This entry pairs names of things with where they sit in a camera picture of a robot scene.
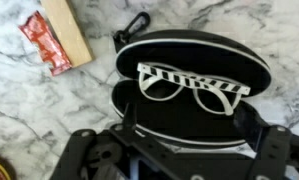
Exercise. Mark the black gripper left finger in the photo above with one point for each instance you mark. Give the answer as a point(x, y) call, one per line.
point(89, 156)

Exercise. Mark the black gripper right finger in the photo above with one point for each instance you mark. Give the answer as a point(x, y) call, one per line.
point(275, 153)

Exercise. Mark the light wooden block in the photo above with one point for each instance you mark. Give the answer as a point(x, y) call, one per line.
point(67, 33)

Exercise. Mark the white striped glasses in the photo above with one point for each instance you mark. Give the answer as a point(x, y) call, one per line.
point(189, 80)

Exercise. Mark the red candy wrapper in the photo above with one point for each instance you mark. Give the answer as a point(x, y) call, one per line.
point(45, 43)

